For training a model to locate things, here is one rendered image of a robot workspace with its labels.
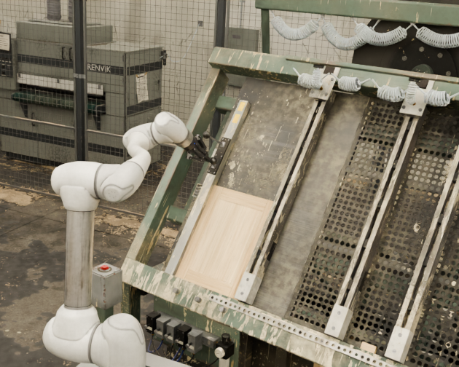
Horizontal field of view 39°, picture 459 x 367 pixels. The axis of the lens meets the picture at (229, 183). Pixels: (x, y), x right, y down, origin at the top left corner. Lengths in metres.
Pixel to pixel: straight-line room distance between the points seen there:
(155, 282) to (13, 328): 1.63
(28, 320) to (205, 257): 1.86
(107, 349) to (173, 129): 0.96
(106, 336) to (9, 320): 2.25
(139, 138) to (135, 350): 0.92
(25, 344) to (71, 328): 1.88
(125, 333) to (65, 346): 0.24
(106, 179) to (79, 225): 0.21
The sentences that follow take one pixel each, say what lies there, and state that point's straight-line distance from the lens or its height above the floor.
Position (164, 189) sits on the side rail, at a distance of 3.35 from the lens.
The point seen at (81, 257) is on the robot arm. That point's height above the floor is 1.26.
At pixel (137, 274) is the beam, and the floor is 0.86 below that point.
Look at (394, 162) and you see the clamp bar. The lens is 2.90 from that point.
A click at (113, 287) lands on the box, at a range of 3.16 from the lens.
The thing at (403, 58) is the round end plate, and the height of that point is 1.92.
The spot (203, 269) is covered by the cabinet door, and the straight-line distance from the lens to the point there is 3.12.
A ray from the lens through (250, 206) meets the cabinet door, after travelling 3.10.
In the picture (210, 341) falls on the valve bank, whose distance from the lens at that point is 2.99.
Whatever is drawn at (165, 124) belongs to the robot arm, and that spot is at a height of 1.65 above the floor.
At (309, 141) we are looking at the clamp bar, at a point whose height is 1.57.
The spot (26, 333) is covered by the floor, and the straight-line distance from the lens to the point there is 4.54.
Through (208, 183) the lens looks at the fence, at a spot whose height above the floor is 1.29.
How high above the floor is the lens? 2.29
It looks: 18 degrees down
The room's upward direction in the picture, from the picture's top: 3 degrees clockwise
